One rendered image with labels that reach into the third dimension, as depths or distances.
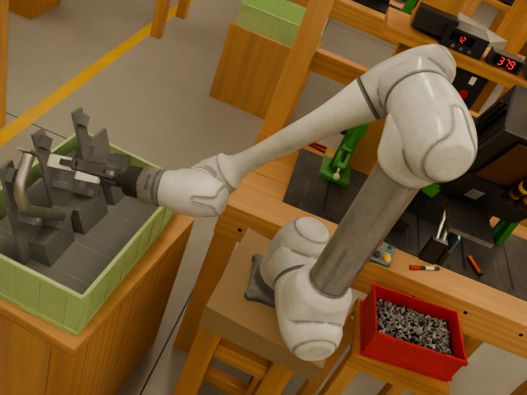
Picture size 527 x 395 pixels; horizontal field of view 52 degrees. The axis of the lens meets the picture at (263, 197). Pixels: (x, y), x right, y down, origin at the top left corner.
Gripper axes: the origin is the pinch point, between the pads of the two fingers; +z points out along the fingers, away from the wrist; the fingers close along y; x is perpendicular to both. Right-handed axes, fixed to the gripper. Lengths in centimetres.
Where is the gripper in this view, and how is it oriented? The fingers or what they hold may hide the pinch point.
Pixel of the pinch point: (67, 167)
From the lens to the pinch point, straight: 144.3
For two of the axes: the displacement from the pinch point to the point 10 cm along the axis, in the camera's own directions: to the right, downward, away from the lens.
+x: -2.3, 9.6, -1.6
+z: -9.6, -2.0, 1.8
